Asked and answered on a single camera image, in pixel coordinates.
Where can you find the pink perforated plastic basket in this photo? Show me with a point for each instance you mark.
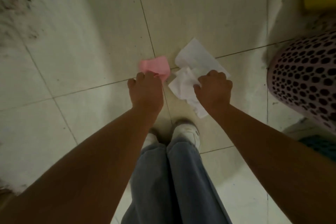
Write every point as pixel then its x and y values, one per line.
pixel 307 74

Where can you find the person's left hand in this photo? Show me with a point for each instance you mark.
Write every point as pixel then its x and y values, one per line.
pixel 147 94

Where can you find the white paper tissue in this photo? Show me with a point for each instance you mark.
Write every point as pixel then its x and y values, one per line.
pixel 183 84

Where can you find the blue denim jeans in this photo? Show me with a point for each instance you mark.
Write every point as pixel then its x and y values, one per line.
pixel 181 184

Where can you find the person's left fingers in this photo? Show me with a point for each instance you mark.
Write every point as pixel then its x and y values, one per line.
pixel 144 77

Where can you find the person's right forearm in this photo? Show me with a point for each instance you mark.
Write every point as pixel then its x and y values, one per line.
pixel 275 163

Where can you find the person's right thumb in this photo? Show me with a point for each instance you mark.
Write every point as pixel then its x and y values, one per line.
pixel 198 87

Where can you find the white shoe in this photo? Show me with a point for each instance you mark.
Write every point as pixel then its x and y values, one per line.
pixel 151 139
pixel 187 132

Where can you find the teal textured item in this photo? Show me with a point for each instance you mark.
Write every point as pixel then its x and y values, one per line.
pixel 321 147

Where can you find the white right shoe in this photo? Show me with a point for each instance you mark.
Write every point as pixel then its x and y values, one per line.
pixel 187 132

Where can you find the person's left forearm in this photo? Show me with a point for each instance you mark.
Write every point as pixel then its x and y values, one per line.
pixel 78 174

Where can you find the pink paper tissue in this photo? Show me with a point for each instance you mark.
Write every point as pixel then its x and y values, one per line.
pixel 156 66

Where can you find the person's right hand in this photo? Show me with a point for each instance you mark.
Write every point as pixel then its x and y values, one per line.
pixel 216 92

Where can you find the flat white paper sheet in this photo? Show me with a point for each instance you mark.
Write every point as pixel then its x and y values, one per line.
pixel 195 54

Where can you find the white left shoe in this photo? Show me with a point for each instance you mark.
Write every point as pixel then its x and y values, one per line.
pixel 151 139

